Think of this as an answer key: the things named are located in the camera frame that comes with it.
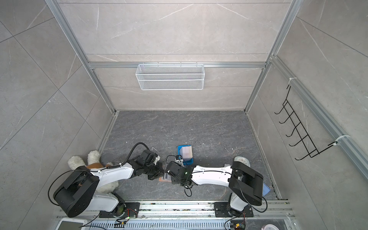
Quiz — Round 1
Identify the tan leather card holder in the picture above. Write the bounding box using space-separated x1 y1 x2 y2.
159 163 172 183

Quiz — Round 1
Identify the blue plastic card tray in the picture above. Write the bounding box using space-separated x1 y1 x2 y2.
178 145 194 165

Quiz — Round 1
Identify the stack of white cards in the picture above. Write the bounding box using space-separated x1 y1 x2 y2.
180 146 193 161

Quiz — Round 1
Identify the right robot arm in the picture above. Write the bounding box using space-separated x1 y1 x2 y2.
165 161 264 212

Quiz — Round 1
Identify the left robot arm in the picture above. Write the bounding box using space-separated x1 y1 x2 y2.
52 149 164 218

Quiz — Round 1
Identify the white teddy bear brown shirt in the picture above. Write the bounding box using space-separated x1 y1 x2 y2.
68 150 119 194

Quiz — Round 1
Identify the white round alarm clock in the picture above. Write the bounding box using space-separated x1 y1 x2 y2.
234 156 250 167

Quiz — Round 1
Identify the blue cloth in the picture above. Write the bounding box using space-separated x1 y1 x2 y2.
262 183 271 196

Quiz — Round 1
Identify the white tablet device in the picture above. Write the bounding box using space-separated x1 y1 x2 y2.
55 218 88 230

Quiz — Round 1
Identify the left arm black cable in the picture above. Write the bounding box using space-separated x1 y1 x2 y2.
120 142 150 167

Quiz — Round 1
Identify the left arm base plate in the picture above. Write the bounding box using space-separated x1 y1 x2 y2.
99 202 140 219

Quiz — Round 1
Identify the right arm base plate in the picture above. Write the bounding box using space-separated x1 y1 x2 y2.
214 202 254 218

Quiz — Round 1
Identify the white wire mesh basket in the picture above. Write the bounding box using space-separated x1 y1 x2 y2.
136 64 205 91

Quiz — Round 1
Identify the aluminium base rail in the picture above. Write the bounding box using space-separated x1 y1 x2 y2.
56 200 295 220

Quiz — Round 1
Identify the black wire hook rack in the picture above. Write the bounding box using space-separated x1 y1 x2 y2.
274 85 338 161

